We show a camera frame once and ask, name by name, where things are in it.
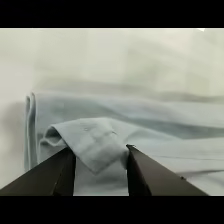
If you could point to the light blue shirt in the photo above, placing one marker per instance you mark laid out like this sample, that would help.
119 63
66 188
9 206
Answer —
133 123

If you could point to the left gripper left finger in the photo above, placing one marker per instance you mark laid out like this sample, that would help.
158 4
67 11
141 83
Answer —
50 178

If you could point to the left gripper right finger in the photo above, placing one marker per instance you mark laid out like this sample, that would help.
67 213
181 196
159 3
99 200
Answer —
153 178

